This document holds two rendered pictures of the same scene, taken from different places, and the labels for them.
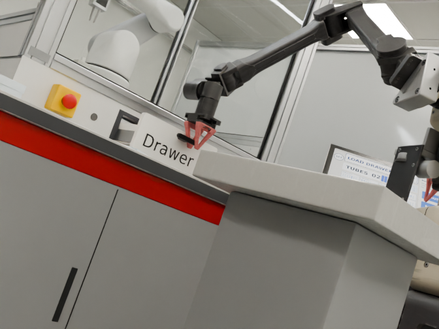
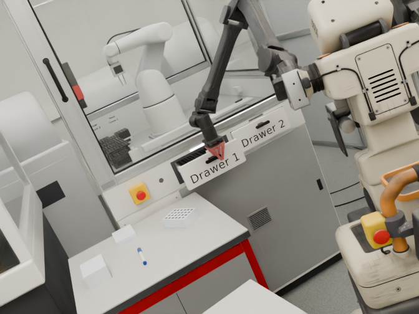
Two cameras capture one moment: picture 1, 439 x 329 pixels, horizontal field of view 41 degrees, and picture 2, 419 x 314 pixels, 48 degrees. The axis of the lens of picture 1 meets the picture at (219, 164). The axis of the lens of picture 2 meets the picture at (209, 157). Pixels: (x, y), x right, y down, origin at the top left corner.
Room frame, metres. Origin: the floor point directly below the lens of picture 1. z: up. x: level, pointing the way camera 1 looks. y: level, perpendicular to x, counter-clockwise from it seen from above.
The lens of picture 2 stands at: (-0.03, -0.67, 1.48)
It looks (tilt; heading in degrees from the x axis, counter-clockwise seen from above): 16 degrees down; 25
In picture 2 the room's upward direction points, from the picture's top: 23 degrees counter-clockwise
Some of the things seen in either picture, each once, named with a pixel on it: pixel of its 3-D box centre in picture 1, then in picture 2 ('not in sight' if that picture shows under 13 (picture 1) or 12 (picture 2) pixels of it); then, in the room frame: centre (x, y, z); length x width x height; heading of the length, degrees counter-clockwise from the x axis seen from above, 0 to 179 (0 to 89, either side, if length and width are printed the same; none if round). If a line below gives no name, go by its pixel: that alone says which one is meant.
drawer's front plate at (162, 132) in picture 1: (175, 148); (212, 164); (1.72, 0.14, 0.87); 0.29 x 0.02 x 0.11; 129
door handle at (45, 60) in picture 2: not in sight; (55, 80); (1.53, 0.54, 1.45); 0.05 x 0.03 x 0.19; 39
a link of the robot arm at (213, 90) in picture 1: (210, 92); (204, 121); (1.72, 0.10, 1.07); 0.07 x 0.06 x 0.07; 47
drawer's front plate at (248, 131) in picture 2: not in sight; (261, 129); (2.02, -0.03, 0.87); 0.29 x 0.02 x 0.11; 129
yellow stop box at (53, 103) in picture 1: (63, 100); (139, 193); (1.60, 0.46, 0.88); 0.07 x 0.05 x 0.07; 129
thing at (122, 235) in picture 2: not in sight; (123, 234); (1.45, 0.52, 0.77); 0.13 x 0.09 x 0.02; 39
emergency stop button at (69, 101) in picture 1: (68, 101); (140, 195); (1.57, 0.44, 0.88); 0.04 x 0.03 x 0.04; 129
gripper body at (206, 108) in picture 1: (205, 111); (210, 134); (1.72, 0.09, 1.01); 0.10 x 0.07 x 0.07; 39
